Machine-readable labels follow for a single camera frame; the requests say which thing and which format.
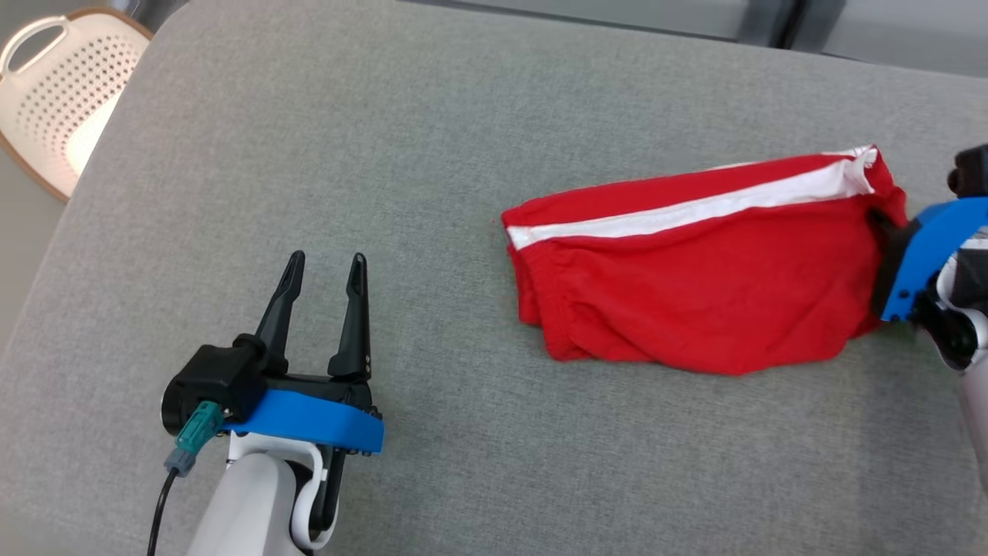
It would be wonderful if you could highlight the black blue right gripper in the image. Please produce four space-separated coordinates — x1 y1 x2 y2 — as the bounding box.
872 196 988 325

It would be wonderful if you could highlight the grey fabric sofa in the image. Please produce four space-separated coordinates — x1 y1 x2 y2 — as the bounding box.
0 0 988 556

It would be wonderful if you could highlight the cream perforated laundry basket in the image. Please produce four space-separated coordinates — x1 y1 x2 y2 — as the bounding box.
0 7 154 204

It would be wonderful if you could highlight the black cable teal connector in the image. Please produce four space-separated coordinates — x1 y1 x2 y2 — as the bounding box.
146 399 225 556

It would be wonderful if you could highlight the grey metal frame post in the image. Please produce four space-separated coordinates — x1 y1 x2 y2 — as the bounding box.
737 0 847 53

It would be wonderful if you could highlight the red jersey garment white trim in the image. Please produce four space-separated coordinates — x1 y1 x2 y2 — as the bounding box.
502 144 910 378

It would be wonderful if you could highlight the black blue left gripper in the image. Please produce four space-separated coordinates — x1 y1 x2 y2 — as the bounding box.
222 250 385 455

